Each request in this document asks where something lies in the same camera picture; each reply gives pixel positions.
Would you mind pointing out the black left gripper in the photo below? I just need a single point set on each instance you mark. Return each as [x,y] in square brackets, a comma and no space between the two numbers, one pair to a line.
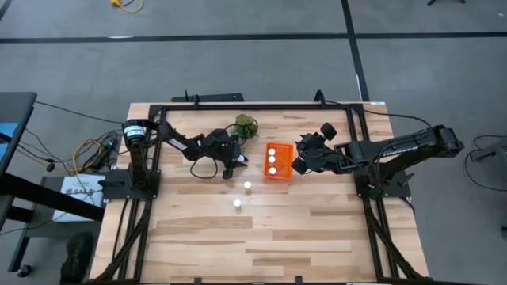
[222,148]

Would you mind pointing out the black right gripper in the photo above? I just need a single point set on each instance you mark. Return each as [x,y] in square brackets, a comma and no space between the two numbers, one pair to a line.
[317,154]

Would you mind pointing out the blue-tinted white-capped pill bottle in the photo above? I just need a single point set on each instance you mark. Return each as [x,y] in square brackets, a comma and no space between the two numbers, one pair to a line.
[237,203]

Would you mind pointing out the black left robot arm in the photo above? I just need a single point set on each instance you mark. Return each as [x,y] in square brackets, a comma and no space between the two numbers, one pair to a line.
[190,148]

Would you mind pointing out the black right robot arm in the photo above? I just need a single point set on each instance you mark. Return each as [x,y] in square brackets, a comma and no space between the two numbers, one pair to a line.
[435,140]

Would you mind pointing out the orange plastic basket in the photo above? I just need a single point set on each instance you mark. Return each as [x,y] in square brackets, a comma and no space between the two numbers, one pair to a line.
[282,162]

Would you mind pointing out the potted green succulent plant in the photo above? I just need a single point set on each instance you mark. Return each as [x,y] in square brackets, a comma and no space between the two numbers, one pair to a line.
[245,126]

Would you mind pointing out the black router with antenna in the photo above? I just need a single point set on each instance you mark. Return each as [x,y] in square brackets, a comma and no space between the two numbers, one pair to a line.
[214,97]

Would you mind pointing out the black power adapter green light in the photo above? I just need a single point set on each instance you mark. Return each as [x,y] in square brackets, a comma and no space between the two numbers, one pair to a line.
[105,152]

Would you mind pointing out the white printed cardboard box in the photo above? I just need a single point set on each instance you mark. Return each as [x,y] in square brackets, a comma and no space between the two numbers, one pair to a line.
[79,206]

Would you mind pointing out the grey stand foot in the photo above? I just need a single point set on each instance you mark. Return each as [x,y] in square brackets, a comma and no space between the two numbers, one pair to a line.
[495,150]

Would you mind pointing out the black plug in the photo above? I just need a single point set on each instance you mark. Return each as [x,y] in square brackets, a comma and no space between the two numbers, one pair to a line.
[50,166]

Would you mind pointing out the person's foot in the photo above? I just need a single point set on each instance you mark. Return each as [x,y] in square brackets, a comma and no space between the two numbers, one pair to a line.
[77,257]

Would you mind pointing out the black chair base leg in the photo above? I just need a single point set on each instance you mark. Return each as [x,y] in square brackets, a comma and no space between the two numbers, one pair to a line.
[435,1]

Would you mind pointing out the blue screen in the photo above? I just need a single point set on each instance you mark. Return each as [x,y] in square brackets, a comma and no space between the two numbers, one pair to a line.
[8,134]

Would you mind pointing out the black caster wheel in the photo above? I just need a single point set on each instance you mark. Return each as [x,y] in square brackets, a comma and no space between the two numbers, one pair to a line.
[24,270]

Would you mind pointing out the black aluminium table frame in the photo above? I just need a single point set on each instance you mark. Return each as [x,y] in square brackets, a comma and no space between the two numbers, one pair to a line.
[257,107]

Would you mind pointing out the black mount bracket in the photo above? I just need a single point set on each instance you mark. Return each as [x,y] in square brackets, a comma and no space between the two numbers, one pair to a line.
[319,97]

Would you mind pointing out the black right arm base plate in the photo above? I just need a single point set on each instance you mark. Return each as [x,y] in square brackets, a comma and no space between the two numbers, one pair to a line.
[400,190]

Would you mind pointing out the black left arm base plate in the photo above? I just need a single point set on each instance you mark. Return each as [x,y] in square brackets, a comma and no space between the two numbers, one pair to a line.
[115,190]

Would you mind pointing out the black desk leg frame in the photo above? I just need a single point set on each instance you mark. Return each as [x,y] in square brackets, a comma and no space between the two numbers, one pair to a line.
[47,196]

